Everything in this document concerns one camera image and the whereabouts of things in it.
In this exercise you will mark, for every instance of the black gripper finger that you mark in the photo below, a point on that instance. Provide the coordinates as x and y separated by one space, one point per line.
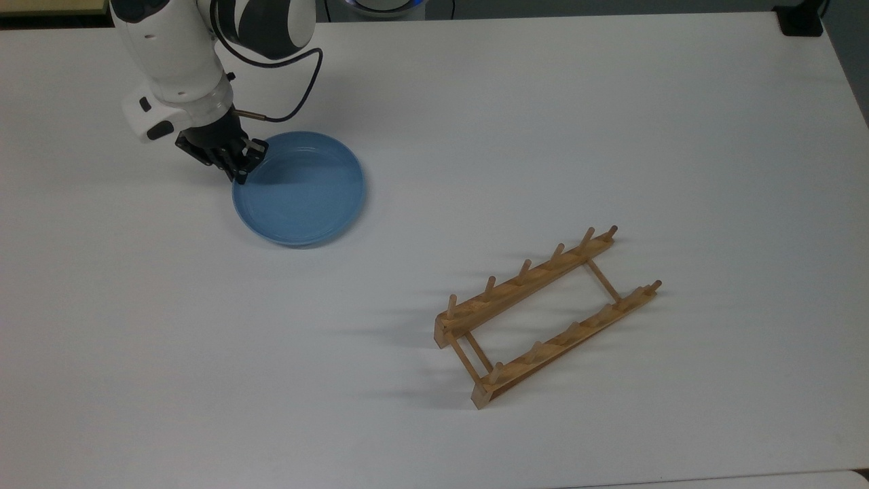
242 172
256 149

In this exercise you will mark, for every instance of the light wooden desk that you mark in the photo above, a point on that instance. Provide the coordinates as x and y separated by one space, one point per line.
47 5

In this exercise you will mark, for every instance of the blue round plate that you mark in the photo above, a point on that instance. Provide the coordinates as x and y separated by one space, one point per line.
305 197

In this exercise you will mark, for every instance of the wooden plate rack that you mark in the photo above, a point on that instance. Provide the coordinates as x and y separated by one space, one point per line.
516 288

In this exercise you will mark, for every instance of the black camera pole with clamp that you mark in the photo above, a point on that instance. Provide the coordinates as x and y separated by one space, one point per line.
801 17

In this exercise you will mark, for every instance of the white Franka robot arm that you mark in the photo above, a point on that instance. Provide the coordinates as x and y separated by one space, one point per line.
176 54

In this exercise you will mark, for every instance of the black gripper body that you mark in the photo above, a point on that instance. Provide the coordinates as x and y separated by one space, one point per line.
214 139

